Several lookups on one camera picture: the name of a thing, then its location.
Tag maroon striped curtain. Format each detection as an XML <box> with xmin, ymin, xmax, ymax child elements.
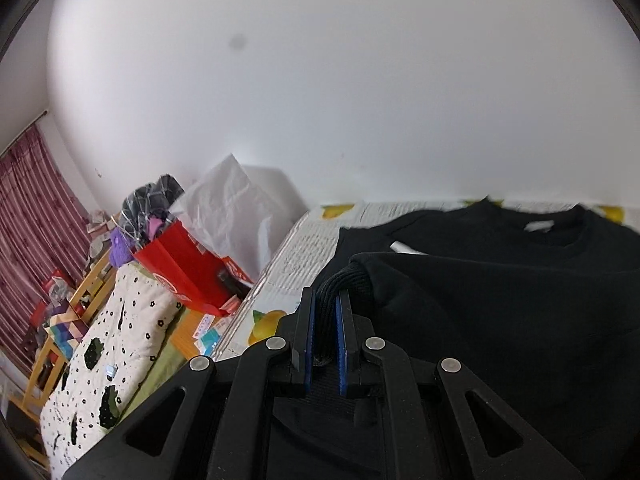
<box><xmin>0</xmin><ymin>125</ymin><xmax>90</xmax><ymax>372</ymax></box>

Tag fruit print tablecloth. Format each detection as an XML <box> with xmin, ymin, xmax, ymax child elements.
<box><xmin>211</xmin><ymin>199</ymin><xmax>626</xmax><ymax>361</ymax></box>

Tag white black dotted quilt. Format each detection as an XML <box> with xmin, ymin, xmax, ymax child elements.
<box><xmin>40</xmin><ymin>262</ymin><xmax>182</xmax><ymax>479</ymax></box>

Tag black sweatshirt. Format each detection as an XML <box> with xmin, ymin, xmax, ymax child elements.
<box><xmin>314</xmin><ymin>200</ymin><xmax>639</xmax><ymax>479</ymax></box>

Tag plaid grey cloth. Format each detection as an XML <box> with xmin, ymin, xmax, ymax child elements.
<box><xmin>118</xmin><ymin>174</ymin><xmax>183</xmax><ymax>249</ymax></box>

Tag blue white medicine boxes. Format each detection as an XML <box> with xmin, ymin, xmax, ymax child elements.
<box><xmin>193</xmin><ymin>314</ymin><xmax>233</xmax><ymax>356</ymax></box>

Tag wooden nightstand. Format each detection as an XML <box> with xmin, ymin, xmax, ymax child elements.
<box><xmin>169</xmin><ymin>308</ymin><xmax>219</xmax><ymax>361</ymax></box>

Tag purple plush item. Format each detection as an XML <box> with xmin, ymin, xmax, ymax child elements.
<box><xmin>108</xmin><ymin>228</ymin><xmax>134</xmax><ymax>269</ymax></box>

